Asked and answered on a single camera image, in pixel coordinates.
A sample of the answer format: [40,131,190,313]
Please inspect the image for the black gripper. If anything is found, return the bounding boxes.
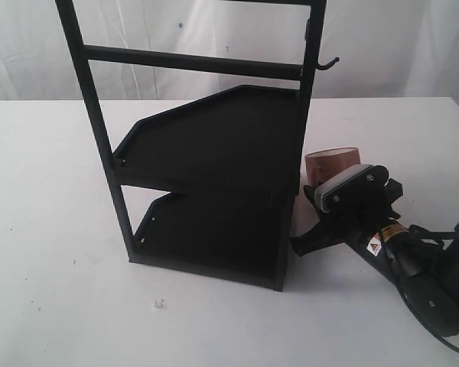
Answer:
[290,179,421,287]

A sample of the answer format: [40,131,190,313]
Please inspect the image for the brown plastic cup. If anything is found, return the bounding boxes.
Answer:
[304,147,361,188]

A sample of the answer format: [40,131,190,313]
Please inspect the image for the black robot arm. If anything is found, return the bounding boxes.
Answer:
[291,179,459,337]

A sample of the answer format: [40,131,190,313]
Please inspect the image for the black metal shelf rack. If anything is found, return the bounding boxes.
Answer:
[56,1,327,291]

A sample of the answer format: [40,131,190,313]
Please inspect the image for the white backdrop cloth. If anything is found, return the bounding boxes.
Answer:
[0,1,459,105]

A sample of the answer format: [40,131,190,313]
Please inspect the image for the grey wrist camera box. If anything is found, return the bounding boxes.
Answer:
[313,164,389,213]

